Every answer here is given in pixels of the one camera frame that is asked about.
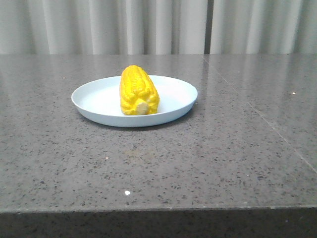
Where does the yellow toy corn cob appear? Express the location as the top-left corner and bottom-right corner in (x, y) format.
(119, 65), (160, 116)

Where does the light blue round plate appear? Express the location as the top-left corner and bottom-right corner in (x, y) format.
(71, 75), (198, 127)

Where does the white pleated curtain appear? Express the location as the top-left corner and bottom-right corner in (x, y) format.
(0, 0), (317, 55)

